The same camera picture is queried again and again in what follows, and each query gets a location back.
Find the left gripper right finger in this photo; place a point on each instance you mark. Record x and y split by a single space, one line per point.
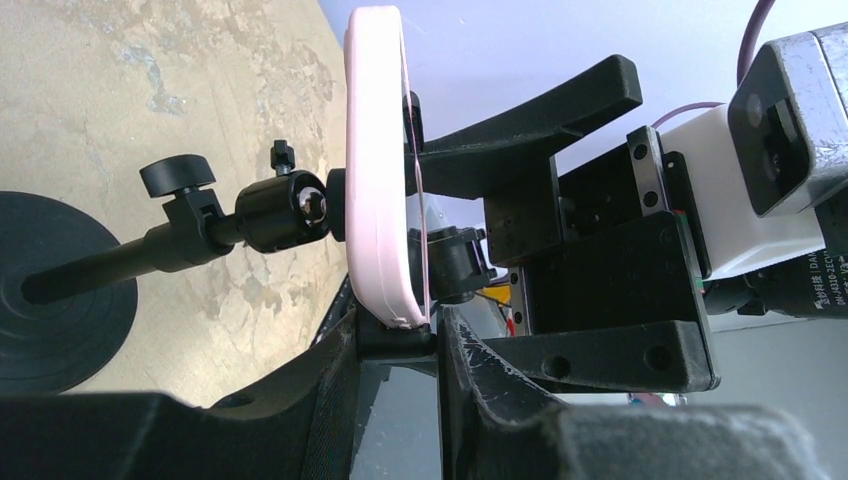
495 423

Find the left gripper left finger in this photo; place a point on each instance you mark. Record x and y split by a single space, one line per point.
298 422

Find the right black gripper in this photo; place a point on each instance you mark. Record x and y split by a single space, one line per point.
612 250

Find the pink case phone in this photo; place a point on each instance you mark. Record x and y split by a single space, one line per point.
375 178

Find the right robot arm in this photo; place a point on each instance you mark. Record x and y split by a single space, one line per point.
782 285

